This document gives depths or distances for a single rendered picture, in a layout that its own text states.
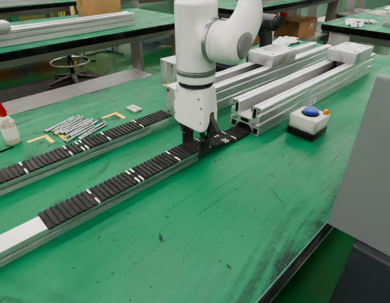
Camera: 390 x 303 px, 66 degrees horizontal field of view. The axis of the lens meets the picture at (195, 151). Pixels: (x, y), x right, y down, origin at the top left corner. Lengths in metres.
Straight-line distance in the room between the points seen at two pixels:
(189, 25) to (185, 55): 0.06
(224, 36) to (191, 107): 0.18
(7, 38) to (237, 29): 1.66
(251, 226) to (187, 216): 0.12
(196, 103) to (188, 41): 0.13
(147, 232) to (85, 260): 0.11
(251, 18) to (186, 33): 0.12
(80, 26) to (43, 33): 0.25
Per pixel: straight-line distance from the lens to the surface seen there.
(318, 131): 0.88
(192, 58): 0.61
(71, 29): 2.22
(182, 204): 0.62
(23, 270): 0.58
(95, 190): 0.63
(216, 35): 0.58
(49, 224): 0.59
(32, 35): 2.13
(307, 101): 1.05
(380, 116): 0.51
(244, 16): 0.58
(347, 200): 0.58
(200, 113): 0.65
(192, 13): 0.60
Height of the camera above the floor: 1.20
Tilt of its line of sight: 33 degrees down
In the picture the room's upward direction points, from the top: straight up
